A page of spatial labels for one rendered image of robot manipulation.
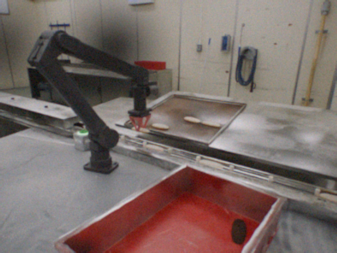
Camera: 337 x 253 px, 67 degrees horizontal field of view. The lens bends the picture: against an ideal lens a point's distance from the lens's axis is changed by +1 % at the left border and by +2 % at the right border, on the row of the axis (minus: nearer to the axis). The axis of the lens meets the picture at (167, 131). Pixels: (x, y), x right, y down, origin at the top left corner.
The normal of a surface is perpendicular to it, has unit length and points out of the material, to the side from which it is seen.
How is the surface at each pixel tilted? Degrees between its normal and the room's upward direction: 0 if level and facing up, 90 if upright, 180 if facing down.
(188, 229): 0
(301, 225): 0
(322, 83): 90
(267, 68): 90
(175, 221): 0
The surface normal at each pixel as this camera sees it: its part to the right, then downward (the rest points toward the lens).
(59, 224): 0.01, -0.95
